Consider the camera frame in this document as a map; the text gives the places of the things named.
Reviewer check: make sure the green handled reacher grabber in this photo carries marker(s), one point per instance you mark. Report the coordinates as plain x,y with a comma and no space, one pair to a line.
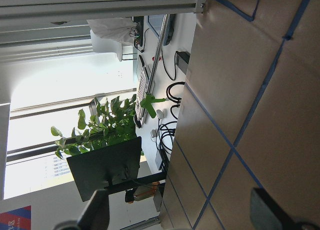
146,103

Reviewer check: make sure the green potted plant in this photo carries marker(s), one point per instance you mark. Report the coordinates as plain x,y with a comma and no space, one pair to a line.
112,124

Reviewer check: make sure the white keyboard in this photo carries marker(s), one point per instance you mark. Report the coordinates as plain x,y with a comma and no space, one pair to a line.
141,91

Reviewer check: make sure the black computer monitor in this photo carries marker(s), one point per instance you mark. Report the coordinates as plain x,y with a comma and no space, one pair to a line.
113,168

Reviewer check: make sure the aluminium frame post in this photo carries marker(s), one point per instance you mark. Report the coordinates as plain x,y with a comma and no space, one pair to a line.
22,12

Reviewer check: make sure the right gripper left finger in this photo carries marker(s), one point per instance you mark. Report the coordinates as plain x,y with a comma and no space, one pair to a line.
96,215

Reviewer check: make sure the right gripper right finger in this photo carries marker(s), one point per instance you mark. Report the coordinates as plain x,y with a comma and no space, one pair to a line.
266,214

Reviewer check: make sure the black power adapter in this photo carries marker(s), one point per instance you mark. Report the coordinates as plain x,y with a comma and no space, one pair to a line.
182,59

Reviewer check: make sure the person holding black device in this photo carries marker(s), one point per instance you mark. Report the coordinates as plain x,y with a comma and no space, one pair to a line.
119,29

